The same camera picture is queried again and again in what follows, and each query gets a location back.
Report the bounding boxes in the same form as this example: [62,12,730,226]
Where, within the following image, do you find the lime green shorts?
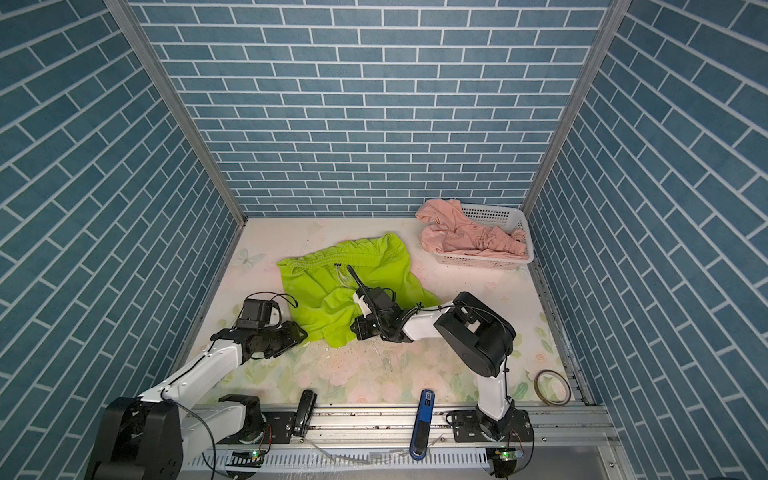
[277,233,439,348]

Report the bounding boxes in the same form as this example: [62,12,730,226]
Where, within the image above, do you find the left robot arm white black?
[85,321,311,479]

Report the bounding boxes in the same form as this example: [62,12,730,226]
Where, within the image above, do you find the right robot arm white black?
[350,288,516,423]

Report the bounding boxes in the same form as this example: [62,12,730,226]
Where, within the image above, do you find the pink shorts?
[415,199,529,260]

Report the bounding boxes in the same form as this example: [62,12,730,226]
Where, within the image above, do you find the blue black handheld device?
[409,389,435,461]

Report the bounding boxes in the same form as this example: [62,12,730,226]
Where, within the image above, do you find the left green circuit board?
[227,450,266,468]

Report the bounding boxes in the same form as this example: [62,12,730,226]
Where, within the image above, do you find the green circuit board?
[492,447,519,462]
[227,450,266,468]

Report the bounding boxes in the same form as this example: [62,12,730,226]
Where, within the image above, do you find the white plastic laundry basket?
[432,203,535,270]

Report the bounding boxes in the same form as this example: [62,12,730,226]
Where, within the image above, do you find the right green circuit board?
[492,447,519,462]

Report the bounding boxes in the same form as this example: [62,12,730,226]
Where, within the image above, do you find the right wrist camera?
[353,292,371,317]

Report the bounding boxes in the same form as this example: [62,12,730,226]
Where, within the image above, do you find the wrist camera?
[353,292,371,317]
[235,298,281,330]

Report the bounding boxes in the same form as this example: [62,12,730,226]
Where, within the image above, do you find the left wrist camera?
[235,298,281,330]

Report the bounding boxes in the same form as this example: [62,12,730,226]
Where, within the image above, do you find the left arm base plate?
[217,411,296,448]

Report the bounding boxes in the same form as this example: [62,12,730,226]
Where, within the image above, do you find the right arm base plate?
[445,408,535,443]

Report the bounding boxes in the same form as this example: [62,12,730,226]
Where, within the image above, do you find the tape roll ring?
[533,368,572,407]

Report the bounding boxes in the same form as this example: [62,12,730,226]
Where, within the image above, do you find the aluminium front rail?
[122,403,619,450]

